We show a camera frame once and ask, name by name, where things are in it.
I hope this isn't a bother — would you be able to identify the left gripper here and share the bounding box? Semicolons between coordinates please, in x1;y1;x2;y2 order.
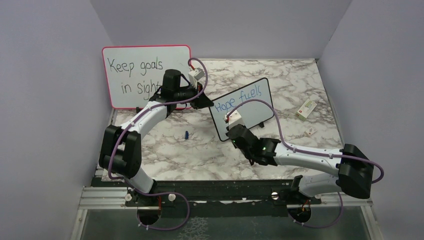
174;81;214;110

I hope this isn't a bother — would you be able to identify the black framed whiteboard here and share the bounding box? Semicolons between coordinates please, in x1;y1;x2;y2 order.
209;77;274;142

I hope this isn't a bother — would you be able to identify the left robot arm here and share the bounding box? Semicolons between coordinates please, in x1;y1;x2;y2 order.
98;68;213;206

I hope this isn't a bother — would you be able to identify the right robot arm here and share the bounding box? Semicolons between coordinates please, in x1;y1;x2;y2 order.
226;124;374;204

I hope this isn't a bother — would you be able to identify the pink framed whiteboard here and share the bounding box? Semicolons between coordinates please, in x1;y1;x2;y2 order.
101;44;192;109

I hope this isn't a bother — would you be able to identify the white green eraser box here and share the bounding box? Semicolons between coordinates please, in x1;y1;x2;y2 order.
295;98;317;121

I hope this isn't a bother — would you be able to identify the small white card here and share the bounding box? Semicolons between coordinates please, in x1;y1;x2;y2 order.
304;126;318;136

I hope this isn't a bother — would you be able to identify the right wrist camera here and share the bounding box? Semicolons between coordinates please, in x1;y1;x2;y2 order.
224;110;245;129

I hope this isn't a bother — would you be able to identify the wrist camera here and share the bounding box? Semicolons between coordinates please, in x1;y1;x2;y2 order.
188;68;205;86
224;110;245;129

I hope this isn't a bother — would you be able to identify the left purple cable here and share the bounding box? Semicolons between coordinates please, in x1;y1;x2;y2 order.
107;57;209;232

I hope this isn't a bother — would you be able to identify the purple cable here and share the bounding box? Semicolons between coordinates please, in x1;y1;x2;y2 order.
225;98;385;229
107;57;209;232

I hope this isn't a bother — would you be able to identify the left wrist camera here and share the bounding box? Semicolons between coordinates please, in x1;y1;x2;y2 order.
188;68;205;86

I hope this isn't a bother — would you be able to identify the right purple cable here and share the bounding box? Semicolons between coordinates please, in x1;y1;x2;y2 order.
225;98;385;229

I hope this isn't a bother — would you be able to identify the black metal base rail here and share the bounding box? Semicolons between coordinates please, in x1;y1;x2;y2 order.
79;178;374;213

